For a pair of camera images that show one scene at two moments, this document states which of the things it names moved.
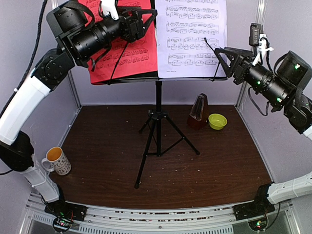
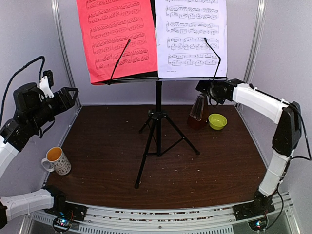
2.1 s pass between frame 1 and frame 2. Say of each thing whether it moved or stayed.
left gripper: moved
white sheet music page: stayed
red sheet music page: stayed
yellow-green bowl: stayed
